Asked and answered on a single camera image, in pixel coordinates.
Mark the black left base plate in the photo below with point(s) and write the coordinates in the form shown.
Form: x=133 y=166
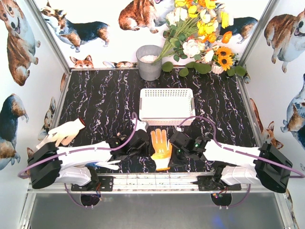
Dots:
x=104 y=183

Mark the grey metal bucket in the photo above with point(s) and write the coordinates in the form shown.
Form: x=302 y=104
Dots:
x=149 y=64

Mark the cream knit glove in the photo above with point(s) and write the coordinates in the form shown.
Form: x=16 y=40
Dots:
x=63 y=134

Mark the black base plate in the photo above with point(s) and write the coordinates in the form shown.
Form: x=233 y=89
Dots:
x=104 y=183
x=214 y=182

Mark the sunflower pot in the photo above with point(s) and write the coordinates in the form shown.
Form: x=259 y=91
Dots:
x=224 y=60

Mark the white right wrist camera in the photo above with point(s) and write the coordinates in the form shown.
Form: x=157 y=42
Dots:
x=179 y=129

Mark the artificial flower bouquet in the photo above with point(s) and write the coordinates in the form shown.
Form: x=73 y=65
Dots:
x=195 y=29

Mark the white plastic storage basket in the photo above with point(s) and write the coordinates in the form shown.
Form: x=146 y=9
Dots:
x=167 y=106

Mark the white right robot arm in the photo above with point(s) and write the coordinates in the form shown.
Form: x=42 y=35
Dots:
x=265 y=165

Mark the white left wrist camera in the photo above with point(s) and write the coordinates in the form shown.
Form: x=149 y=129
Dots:
x=139 y=125

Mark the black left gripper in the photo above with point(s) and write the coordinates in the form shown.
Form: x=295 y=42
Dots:
x=142 y=142

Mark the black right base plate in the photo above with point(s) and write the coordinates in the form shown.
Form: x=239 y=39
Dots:
x=214 y=182

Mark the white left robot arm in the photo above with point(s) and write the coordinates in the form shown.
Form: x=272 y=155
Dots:
x=75 y=165

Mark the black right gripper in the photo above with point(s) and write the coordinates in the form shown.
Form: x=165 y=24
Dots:
x=176 y=140

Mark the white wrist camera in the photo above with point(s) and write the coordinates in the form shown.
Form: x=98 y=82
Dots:
x=139 y=125
x=179 y=129

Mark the aluminium front rail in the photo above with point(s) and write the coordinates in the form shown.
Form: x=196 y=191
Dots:
x=145 y=183

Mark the orange dotted white glove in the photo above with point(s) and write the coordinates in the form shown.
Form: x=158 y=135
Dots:
x=162 y=149

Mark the blue dotted white glove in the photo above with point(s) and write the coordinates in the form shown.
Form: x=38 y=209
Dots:
x=109 y=165

